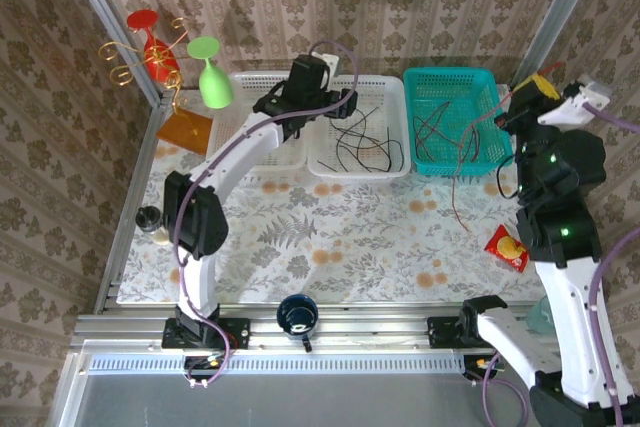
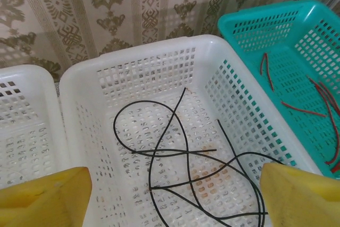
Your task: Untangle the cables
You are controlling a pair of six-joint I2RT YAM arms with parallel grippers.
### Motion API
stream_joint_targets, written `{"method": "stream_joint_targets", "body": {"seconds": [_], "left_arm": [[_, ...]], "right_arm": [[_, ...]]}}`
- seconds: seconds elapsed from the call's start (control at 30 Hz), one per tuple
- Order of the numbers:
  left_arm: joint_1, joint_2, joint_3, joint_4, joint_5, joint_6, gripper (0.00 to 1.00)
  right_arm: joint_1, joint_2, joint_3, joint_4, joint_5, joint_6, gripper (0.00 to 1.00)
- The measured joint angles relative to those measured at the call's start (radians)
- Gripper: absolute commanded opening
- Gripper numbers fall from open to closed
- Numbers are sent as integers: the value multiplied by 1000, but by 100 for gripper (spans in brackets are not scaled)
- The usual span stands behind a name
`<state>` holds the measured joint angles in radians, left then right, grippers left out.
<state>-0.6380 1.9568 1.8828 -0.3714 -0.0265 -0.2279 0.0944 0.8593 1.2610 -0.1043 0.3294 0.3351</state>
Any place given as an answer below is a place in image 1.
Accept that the white slotted cable duct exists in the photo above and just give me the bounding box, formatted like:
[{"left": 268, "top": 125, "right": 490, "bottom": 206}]
[{"left": 87, "top": 352, "right": 467, "bottom": 376}]

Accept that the black connector block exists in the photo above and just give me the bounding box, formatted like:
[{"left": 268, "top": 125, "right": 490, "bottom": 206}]
[
  {"left": 183, "top": 354, "right": 232, "bottom": 383},
  {"left": 462, "top": 354, "right": 501, "bottom": 382}
]

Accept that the pale green translucent cup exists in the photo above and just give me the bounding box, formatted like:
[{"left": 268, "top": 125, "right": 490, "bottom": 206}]
[{"left": 526, "top": 295, "right": 557, "bottom": 337}]

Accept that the gold wire stand orange base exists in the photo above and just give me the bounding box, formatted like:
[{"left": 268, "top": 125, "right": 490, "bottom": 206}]
[{"left": 98, "top": 16, "right": 215, "bottom": 157}]

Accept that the teal perforated plastic basket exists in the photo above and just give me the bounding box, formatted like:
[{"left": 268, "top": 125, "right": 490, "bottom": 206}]
[{"left": 402, "top": 66, "right": 515, "bottom": 178}]

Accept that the black right wrist wire loop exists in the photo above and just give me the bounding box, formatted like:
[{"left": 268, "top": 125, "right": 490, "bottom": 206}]
[{"left": 496, "top": 152, "right": 524, "bottom": 201}]

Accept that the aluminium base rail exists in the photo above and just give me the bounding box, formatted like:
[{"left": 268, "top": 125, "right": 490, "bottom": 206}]
[{"left": 69, "top": 300, "right": 561, "bottom": 351}]

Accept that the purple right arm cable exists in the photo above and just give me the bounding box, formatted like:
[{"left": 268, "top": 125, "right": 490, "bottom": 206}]
[{"left": 479, "top": 101, "right": 640, "bottom": 427}]

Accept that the thin red cable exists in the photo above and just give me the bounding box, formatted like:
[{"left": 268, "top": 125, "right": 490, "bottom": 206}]
[
  {"left": 457, "top": 124, "right": 482, "bottom": 179},
  {"left": 452, "top": 61, "right": 564, "bottom": 234},
  {"left": 412, "top": 101, "right": 451, "bottom": 163}
]

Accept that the grey metal panel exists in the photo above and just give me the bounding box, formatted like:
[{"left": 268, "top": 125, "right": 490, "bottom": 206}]
[{"left": 49, "top": 349, "right": 551, "bottom": 427}]

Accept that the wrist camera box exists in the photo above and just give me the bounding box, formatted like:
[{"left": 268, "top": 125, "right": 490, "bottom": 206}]
[
  {"left": 308, "top": 51, "right": 342, "bottom": 79},
  {"left": 537, "top": 75, "right": 614, "bottom": 127}
]

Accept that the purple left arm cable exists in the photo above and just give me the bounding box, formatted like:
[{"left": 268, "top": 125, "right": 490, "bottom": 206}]
[{"left": 172, "top": 39, "right": 360, "bottom": 391}]

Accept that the dark blue mug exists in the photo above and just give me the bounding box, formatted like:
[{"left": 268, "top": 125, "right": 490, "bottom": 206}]
[{"left": 276, "top": 294, "right": 320, "bottom": 353}]

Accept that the green plastic wine glass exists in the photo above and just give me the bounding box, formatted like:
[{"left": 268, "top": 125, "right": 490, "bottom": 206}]
[{"left": 187, "top": 35, "right": 235, "bottom": 109}]

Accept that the floral print tablecloth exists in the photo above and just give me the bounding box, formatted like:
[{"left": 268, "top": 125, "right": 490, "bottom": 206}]
[{"left": 115, "top": 139, "right": 551, "bottom": 306}]

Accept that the red plastic wine glass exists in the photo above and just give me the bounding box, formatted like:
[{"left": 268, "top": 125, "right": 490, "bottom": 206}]
[{"left": 125, "top": 9, "right": 180, "bottom": 83}]

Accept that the white perforated plastic basket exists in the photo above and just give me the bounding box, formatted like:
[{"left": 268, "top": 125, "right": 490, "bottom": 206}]
[
  {"left": 305, "top": 74, "right": 412, "bottom": 181},
  {"left": 205, "top": 70, "right": 314, "bottom": 171}
]

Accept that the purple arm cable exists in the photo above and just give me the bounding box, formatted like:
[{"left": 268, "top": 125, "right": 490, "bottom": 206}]
[
  {"left": 479, "top": 101, "right": 640, "bottom": 427},
  {"left": 172, "top": 39, "right": 360, "bottom": 391}
]

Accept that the red snack packet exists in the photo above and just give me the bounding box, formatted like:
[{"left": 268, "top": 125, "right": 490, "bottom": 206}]
[{"left": 483, "top": 224, "right": 530, "bottom": 273}]

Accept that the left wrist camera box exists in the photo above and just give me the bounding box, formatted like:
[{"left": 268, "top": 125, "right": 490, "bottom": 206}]
[{"left": 308, "top": 51, "right": 342, "bottom": 79}]

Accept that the aluminium side rail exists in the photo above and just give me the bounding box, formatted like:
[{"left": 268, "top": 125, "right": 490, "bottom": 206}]
[{"left": 93, "top": 96, "right": 169, "bottom": 316}]

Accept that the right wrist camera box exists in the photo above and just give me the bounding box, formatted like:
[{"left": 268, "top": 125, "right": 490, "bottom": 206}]
[{"left": 537, "top": 75, "right": 614, "bottom": 127}]

